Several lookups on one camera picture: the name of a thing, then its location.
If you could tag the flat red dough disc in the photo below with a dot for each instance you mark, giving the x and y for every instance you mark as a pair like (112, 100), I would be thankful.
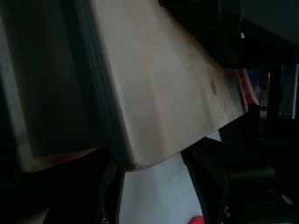
(197, 220)

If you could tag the white cutting board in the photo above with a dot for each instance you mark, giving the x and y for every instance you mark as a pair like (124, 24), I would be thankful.
(162, 192)

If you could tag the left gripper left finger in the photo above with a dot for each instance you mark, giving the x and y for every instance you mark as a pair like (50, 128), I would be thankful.
(112, 192)

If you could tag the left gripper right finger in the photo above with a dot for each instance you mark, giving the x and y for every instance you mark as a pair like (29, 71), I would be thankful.
(209, 180)

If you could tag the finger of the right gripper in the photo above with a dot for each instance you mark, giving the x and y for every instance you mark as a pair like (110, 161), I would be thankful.
(205, 29)

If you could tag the wooden drawer box red front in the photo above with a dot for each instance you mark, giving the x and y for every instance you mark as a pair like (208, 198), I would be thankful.
(166, 87)

